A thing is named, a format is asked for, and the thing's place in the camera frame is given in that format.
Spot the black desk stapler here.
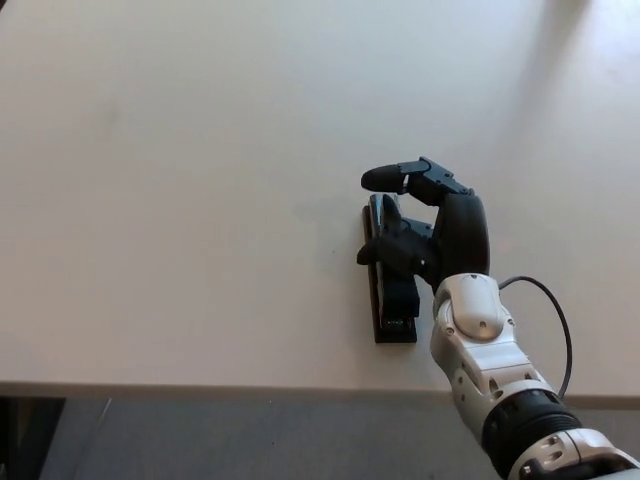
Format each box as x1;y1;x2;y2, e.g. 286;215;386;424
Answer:
361;193;420;346

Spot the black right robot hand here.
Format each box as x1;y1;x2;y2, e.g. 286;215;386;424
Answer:
355;156;491;292

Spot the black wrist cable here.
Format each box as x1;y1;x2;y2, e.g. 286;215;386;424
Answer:
497;275;573;399

